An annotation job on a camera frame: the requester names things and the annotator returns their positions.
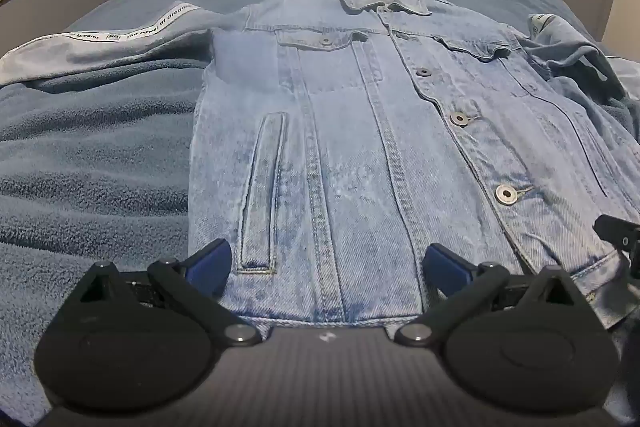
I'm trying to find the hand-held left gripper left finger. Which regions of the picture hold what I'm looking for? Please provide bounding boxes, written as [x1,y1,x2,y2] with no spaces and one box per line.
[75,238,262,349]

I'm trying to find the blue fleece blanket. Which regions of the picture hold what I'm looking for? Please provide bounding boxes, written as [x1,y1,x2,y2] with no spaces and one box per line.
[0,54,640,427]

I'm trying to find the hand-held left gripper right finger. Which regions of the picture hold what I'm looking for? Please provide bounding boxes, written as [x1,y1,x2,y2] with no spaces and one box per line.
[395,243,588,348]

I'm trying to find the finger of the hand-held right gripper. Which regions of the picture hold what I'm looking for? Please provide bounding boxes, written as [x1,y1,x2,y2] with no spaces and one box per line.
[593,214,640,280]

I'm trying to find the light blue denim jacket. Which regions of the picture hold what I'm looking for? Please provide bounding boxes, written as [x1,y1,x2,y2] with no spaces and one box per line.
[0,0,640,333]

